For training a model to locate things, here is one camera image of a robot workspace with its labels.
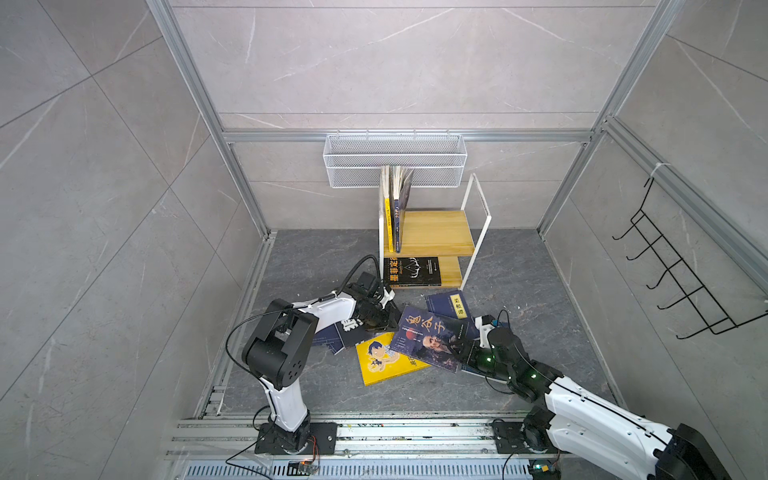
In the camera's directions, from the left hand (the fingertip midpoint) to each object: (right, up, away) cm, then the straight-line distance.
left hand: (399, 323), depth 90 cm
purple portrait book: (+8, -3, -4) cm, 9 cm away
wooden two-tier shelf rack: (+9, +27, +1) cm, 28 cm away
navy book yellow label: (+18, +4, +8) cm, 20 cm away
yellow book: (-3, +23, -5) cm, 24 cm away
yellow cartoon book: (-6, -10, -5) cm, 13 cm away
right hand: (+14, -5, -8) cm, 17 cm away
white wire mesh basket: (-15, +54, +11) cm, 57 cm away
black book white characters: (-14, -2, -1) cm, 15 cm away
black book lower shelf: (+6, +15, +11) cm, 20 cm away
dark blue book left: (-21, -3, -2) cm, 22 cm away
